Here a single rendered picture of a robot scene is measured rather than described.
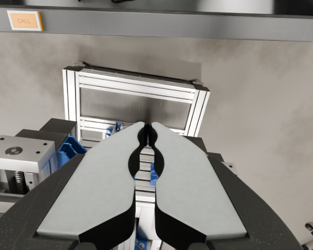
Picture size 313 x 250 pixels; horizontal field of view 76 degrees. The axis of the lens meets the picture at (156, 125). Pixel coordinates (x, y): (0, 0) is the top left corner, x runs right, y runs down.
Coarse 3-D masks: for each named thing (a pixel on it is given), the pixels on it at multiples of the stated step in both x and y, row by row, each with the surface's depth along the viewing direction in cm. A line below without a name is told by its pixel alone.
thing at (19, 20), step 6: (12, 18) 34; (18, 18) 34; (24, 18) 34; (30, 18) 34; (18, 24) 35; (24, 24) 35; (30, 24) 35; (36, 24) 35; (42, 24) 36; (42, 30) 36
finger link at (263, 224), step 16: (224, 176) 8; (240, 192) 7; (240, 208) 7; (256, 208) 7; (256, 224) 6; (272, 224) 6; (208, 240) 6; (224, 240) 6; (240, 240) 6; (256, 240) 6; (272, 240) 6; (288, 240) 6
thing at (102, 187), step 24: (96, 144) 10; (120, 144) 10; (144, 144) 12; (96, 168) 8; (120, 168) 8; (72, 192) 7; (96, 192) 7; (120, 192) 7; (48, 216) 6; (72, 216) 6; (96, 216) 6; (120, 216) 7; (96, 240) 6; (120, 240) 7
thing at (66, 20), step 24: (0, 24) 36; (48, 24) 36; (72, 24) 36; (96, 24) 36; (120, 24) 36; (144, 24) 36; (168, 24) 36; (192, 24) 36; (216, 24) 36; (240, 24) 36; (264, 24) 36; (288, 24) 37; (312, 24) 37
